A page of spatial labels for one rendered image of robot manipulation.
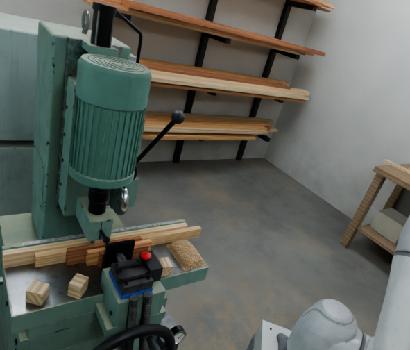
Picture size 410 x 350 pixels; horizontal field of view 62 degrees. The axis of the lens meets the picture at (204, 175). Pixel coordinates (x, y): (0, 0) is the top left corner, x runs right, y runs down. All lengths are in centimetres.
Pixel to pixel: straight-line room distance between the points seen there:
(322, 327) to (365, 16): 367
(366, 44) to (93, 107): 370
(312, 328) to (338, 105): 342
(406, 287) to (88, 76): 76
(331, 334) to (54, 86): 107
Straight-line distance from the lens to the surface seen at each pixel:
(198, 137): 346
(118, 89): 82
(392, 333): 71
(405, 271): 72
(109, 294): 101
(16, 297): 105
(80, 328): 113
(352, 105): 423
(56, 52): 104
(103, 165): 89
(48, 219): 126
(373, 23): 430
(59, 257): 112
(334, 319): 116
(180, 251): 120
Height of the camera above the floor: 167
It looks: 25 degrees down
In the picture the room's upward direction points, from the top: 16 degrees clockwise
